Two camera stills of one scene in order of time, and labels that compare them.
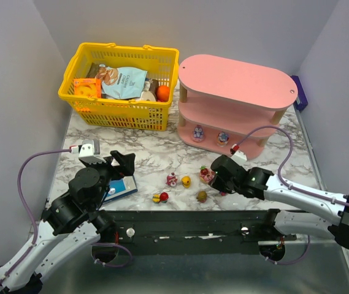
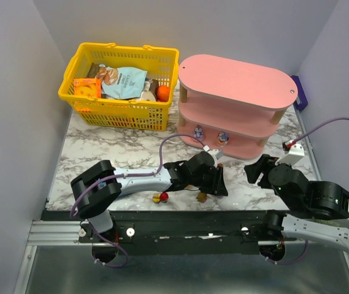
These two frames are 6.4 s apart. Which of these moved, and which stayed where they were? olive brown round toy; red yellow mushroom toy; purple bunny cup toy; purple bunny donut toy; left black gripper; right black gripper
Moved: right black gripper; left black gripper
Stayed: olive brown round toy; purple bunny donut toy; purple bunny cup toy; red yellow mushroom toy
